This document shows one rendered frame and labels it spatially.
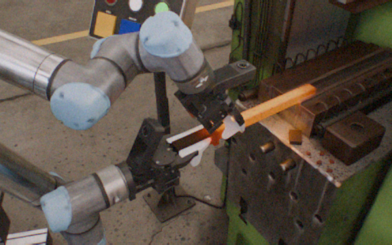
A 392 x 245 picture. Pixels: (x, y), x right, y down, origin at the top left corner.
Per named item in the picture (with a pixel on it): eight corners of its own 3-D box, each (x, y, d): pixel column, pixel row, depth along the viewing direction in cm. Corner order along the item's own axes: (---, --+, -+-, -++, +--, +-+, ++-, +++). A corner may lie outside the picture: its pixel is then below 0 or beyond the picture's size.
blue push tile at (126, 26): (135, 47, 118) (140, 24, 117) (116, 41, 121) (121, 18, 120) (138, 48, 120) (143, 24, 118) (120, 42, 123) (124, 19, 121)
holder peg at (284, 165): (284, 175, 94) (285, 169, 92) (276, 169, 95) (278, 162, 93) (295, 169, 95) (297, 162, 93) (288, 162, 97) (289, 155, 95)
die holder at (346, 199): (302, 281, 113) (338, 185, 84) (225, 196, 137) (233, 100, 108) (412, 198, 137) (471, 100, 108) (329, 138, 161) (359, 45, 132)
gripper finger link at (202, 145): (209, 152, 86) (174, 167, 83) (209, 134, 83) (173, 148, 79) (216, 161, 84) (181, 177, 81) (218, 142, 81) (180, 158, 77)
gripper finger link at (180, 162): (190, 147, 82) (155, 161, 79) (190, 141, 81) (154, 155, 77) (202, 160, 79) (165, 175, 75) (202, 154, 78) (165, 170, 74)
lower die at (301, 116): (308, 138, 96) (316, 112, 90) (257, 99, 108) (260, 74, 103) (407, 85, 113) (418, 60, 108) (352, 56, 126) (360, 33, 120)
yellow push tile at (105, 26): (110, 39, 122) (115, 16, 121) (93, 33, 125) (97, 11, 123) (114, 40, 124) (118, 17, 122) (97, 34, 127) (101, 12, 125)
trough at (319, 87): (299, 106, 94) (301, 102, 93) (284, 96, 97) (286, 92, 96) (401, 58, 112) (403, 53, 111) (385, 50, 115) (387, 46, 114)
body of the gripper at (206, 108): (192, 118, 83) (167, 88, 74) (220, 92, 84) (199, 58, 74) (212, 137, 78) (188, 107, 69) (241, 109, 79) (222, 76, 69)
